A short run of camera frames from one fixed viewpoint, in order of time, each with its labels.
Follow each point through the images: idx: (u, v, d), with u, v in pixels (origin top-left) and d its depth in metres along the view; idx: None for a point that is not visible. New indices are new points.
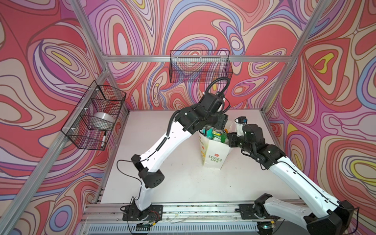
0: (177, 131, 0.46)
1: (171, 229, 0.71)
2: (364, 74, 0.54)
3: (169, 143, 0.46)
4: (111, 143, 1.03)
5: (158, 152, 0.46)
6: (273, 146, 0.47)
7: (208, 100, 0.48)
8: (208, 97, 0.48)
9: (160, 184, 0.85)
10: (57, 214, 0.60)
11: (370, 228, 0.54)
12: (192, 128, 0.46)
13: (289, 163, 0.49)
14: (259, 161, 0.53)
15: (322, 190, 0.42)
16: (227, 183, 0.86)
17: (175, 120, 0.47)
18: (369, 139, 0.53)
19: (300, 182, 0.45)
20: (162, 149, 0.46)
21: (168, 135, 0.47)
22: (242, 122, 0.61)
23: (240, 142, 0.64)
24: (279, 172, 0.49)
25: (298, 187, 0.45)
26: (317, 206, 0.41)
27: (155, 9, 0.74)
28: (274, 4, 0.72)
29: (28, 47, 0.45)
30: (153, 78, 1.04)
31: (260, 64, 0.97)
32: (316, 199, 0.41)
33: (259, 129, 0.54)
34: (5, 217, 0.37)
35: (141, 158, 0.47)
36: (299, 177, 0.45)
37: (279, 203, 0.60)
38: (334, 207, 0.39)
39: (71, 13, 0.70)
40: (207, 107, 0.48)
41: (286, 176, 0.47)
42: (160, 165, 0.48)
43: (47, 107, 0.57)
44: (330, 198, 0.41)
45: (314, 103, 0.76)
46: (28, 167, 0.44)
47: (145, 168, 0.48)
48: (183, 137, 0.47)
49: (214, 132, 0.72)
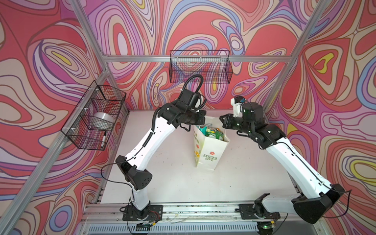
0: (161, 125, 0.47)
1: (171, 229, 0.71)
2: (364, 74, 0.54)
3: (156, 136, 0.46)
4: (111, 143, 1.03)
5: (146, 147, 0.46)
6: (272, 126, 0.50)
7: (187, 95, 0.51)
8: (185, 93, 0.52)
9: (160, 184, 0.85)
10: (56, 214, 0.60)
11: (370, 227, 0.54)
12: (176, 121, 0.48)
13: (288, 143, 0.46)
14: (257, 140, 0.50)
15: (317, 173, 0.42)
16: (227, 183, 0.86)
17: (158, 116, 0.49)
18: (368, 139, 0.53)
19: (297, 164, 0.43)
20: (148, 145, 0.46)
21: (153, 130, 0.47)
22: (240, 101, 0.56)
23: (236, 123, 0.60)
24: (277, 153, 0.46)
25: (294, 169, 0.43)
26: (310, 188, 0.41)
27: (155, 9, 0.74)
28: (274, 4, 0.73)
29: (28, 46, 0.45)
30: (153, 78, 1.04)
31: (261, 64, 0.97)
32: (310, 181, 0.41)
33: (259, 108, 0.49)
34: (5, 217, 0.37)
35: (127, 158, 0.45)
36: (296, 159, 0.44)
37: (275, 197, 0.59)
38: (326, 190, 0.39)
39: (71, 13, 0.70)
40: (186, 101, 0.52)
41: (283, 156, 0.45)
42: (147, 163, 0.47)
43: (47, 107, 0.57)
44: (324, 181, 0.41)
45: (314, 103, 0.76)
46: (28, 168, 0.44)
47: (132, 166, 0.44)
48: (168, 130, 0.48)
49: (208, 131, 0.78)
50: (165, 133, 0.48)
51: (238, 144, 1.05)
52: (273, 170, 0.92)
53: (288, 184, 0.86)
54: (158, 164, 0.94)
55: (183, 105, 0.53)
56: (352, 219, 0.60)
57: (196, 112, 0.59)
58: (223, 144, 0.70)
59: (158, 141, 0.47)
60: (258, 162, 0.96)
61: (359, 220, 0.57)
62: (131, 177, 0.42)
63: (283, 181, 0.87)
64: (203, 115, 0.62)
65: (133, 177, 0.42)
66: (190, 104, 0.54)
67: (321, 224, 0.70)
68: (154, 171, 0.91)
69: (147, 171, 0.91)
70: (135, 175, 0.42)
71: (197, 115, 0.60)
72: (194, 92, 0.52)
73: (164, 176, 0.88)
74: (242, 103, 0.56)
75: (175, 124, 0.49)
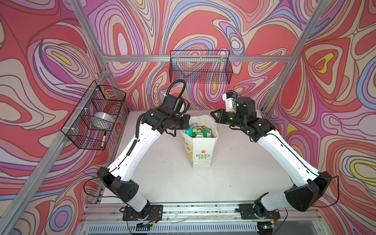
0: (146, 131, 0.46)
1: (171, 229, 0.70)
2: (364, 74, 0.54)
3: (140, 144, 0.44)
4: (111, 143, 1.03)
5: (129, 156, 0.43)
6: (264, 120, 0.52)
7: (170, 100, 0.51)
8: (169, 98, 0.51)
9: (160, 184, 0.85)
10: (56, 214, 0.60)
11: (370, 227, 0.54)
12: (161, 127, 0.48)
13: (277, 135, 0.49)
14: (248, 133, 0.52)
15: (305, 162, 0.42)
16: (227, 183, 0.86)
17: (142, 122, 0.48)
18: (369, 139, 0.53)
19: (286, 153, 0.45)
20: (131, 154, 0.43)
21: (137, 138, 0.45)
22: (232, 97, 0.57)
23: (229, 118, 0.61)
24: (267, 145, 0.49)
25: (283, 157, 0.46)
26: (298, 176, 0.43)
27: (155, 9, 0.74)
28: (274, 4, 0.72)
29: (28, 46, 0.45)
30: (153, 78, 1.04)
31: (260, 64, 0.97)
32: (298, 169, 0.43)
33: (251, 103, 0.51)
34: (5, 217, 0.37)
35: (109, 169, 0.42)
36: (285, 149, 0.46)
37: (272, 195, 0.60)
38: (314, 176, 0.41)
39: (71, 13, 0.70)
40: (171, 106, 0.51)
41: (273, 148, 0.47)
42: (132, 173, 0.45)
43: (47, 107, 0.57)
44: (311, 169, 0.43)
45: (314, 103, 0.75)
46: (28, 168, 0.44)
47: (116, 177, 0.41)
48: (153, 137, 0.47)
49: (196, 131, 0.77)
50: (152, 138, 0.46)
51: (238, 144, 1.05)
52: (273, 170, 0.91)
53: (288, 184, 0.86)
54: (158, 164, 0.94)
55: (168, 110, 0.52)
56: (352, 219, 0.60)
57: (180, 116, 0.59)
58: (212, 141, 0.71)
59: (143, 149, 0.45)
60: (258, 162, 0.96)
61: (359, 219, 0.57)
62: (114, 189, 0.39)
63: (283, 180, 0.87)
64: (188, 120, 0.62)
65: (117, 189, 0.39)
66: (175, 109, 0.53)
67: (321, 224, 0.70)
68: (154, 171, 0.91)
69: (147, 171, 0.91)
70: (118, 187, 0.39)
71: (181, 120, 0.59)
72: (178, 97, 0.52)
73: (164, 176, 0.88)
74: (233, 98, 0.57)
75: (160, 129, 0.48)
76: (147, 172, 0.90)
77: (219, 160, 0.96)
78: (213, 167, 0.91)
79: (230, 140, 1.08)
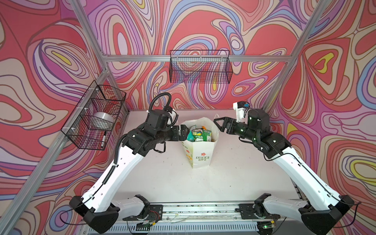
0: (126, 155, 0.42)
1: (171, 229, 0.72)
2: (364, 74, 0.54)
3: (120, 170, 0.41)
4: (111, 142, 1.03)
5: (105, 185, 0.39)
6: (277, 135, 0.49)
7: (153, 117, 0.47)
8: (152, 114, 0.47)
9: (159, 183, 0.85)
10: (57, 214, 0.60)
11: (370, 227, 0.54)
12: (143, 150, 0.44)
13: (293, 154, 0.46)
14: (262, 150, 0.49)
15: (325, 184, 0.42)
16: (227, 183, 0.86)
17: (123, 145, 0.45)
18: (369, 139, 0.53)
19: (304, 175, 0.42)
20: (108, 181, 0.40)
21: (116, 163, 0.42)
22: (243, 106, 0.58)
23: (240, 129, 0.58)
24: (283, 163, 0.46)
25: (301, 178, 0.43)
26: (319, 199, 0.40)
27: (155, 9, 0.74)
28: (274, 3, 0.72)
29: (28, 46, 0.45)
30: (153, 78, 1.03)
31: (261, 64, 0.97)
32: (318, 193, 0.40)
33: (266, 117, 0.48)
34: (5, 217, 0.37)
35: (83, 199, 0.38)
36: (303, 170, 0.43)
37: (277, 200, 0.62)
38: (335, 202, 0.38)
39: (71, 13, 0.70)
40: (153, 124, 0.47)
41: (290, 167, 0.44)
42: (110, 200, 0.41)
43: (47, 107, 0.57)
44: (332, 193, 0.40)
45: (314, 103, 0.76)
46: (28, 167, 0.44)
47: (89, 209, 0.37)
48: (133, 161, 0.43)
49: (195, 134, 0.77)
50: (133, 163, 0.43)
51: (238, 144, 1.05)
52: (274, 171, 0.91)
53: (288, 184, 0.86)
54: (158, 164, 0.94)
55: (151, 130, 0.48)
56: (352, 219, 0.60)
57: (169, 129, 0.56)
58: (211, 144, 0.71)
59: (123, 174, 0.42)
60: (258, 162, 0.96)
61: (359, 219, 0.57)
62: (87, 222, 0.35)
63: (283, 180, 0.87)
64: (178, 131, 0.58)
65: (89, 223, 0.35)
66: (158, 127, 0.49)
67: None
68: (154, 171, 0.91)
69: (147, 171, 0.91)
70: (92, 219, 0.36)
71: (170, 132, 0.56)
72: (161, 113, 0.47)
73: (164, 176, 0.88)
74: (246, 107, 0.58)
75: (142, 152, 0.44)
76: (147, 172, 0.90)
77: (219, 160, 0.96)
78: (213, 167, 0.91)
79: (231, 139, 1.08)
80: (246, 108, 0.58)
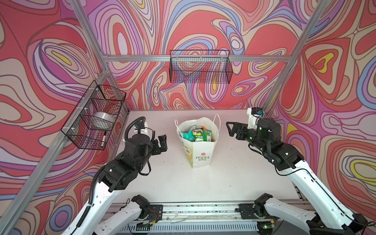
0: (102, 194, 0.40)
1: (171, 229, 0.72)
2: (364, 74, 0.54)
3: (95, 209, 0.39)
4: (111, 143, 1.04)
5: (81, 227, 0.38)
6: (290, 146, 0.47)
7: (129, 148, 0.43)
8: (129, 145, 0.43)
9: (159, 183, 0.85)
10: (56, 214, 0.60)
11: (370, 227, 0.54)
12: (121, 184, 0.41)
13: (307, 169, 0.43)
14: (273, 162, 0.46)
15: (339, 202, 0.39)
16: (227, 183, 0.86)
17: (99, 181, 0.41)
18: (369, 139, 0.53)
19: (317, 192, 0.40)
20: (83, 223, 0.38)
21: (91, 203, 0.39)
22: (257, 113, 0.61)
23: (250, 136, 0.56)
24: (296, 178, 0.44)
25: (314, 195, 0.41)
26: (332, 218, 0.38)
27: (155, 9, 0.74)
28: (274, 3, 0.72)
29: (28, 46, 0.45)
30: (153, 78, 1.04)
31: (260, 64, 0.97)
32: (332, 211, 0.38)
33: (278, 128, 0.46)
34: (5, 217, 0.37)
35: None
36: (316, 186, 0.41)
37: (280, 205, 0.60)
38: (349, 221, 0.37)
39: (71, 13, 0.70)
40: (131, 155, 0.44)
41: (302, 182, 0.42)
42: None
43: (46, 107, 0.56)
44: (346, 211, 0.38)
45: (314, 103, 0.76)
46: (28, 167, 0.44)
47: None
48: (111, 198, 0.41)
49: (195, 134, 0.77)
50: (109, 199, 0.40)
51: (238, 144, 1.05)
52: (274, 170, 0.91)
53: (288, 184, 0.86)
54: (158, 164, 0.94)
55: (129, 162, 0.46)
56: None
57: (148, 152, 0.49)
58: (211, 144, 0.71)
59: (100, 211, 0.39)
60: (258, 162, 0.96)
61: None
62: None
63: (283, 180, 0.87)
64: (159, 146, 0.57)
65: None
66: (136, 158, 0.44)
67: None
68: (154, 171, 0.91)
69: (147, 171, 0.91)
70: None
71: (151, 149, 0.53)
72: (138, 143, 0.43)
73: (164, 176, 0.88)
74: (259, 115, 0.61)
75: (120, 186, 0.42)
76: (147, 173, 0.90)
77: (219, 160, 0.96)
78: (212, 167, 0.91)
79: (230, 139, 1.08)
80: (260, 115, 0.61)
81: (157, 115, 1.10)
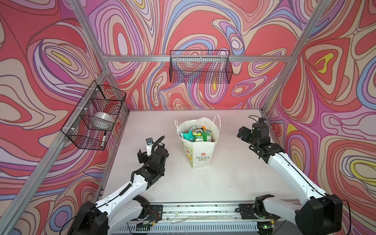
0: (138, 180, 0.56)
1: (171, 229, 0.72)
2: (364, 74, 0.54)
3: (133, 188, 0.52)
4: (111, 143, 1.03)
5: (121, 197, 0.48)
6: (275, 144, 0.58)
7: (155, 157, 0.61)
8: (154, 154, 0.61)
9: (159, 184, 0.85)
10: (57, 214, 0.60)
11: (370, 228, 0.54)
12: (149, 184, 0.59)
13: (285, 157, 0.53)
14: (260, 153, 0.59)
15: (313, 183, 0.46)
16: (227, 183, 0.86)
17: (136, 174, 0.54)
18: (368, 139, 0.53)
19: (292, 172, 0.48)
20: (124, 193, 0.50)
21: (132, 182, 0.55)
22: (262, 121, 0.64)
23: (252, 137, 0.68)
24: (276, 163, 0.53)
25: (290, 177, 0.48)
26: (303, 193, 0.43)
27: (155, 9, 0.74)
28: (274, 4, 0.72)
29: (28, 46, 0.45)
30: (153, 78, 1.04)
31: (260, 64, 0.97)
32: (302, 186, 0.44)
33: (266, 128, 0.60)
34: (6, 217, 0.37)
35: (97, 204, 0.44)
36: (291, 168, 0.49)
37: (277, 201, 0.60)
38: (318, 195, 0.42)
39: (71, 13, 0.70)
40: (155, 163, 0.62)
41: (281, 166, 0.51)
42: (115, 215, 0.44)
43: (46, 107, 0.56)
44: (317, 189, 0.43)
45: (314, 103, 0.76)
46: (28, 167, 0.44)
47: (104, 212, 0.43)
48: (143, 188, 0.56)
49: (195, 134, 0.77)
50: (140, 189, 0.55)
51: (238, 144, 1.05)
52: (273, 171, 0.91)
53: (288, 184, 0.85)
54: None
55: (154, 167, 0.63)
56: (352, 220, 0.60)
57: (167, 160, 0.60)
58: (211, 144, 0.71)
59: (133, 193, 0.52)
60: (258, 162, 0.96)
61: (359, 219, 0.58)
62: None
63: (283, 180, 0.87)
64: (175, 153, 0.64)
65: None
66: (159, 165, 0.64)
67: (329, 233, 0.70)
68: None
69: None
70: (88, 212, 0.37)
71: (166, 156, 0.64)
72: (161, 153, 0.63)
73: (164, 176, 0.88)
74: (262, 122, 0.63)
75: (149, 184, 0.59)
76: None
77: (219, 160, 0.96)
78: (212, 167, 0.91)
79: (230, 139, 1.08)
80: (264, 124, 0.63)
81: (152, 115, 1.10)
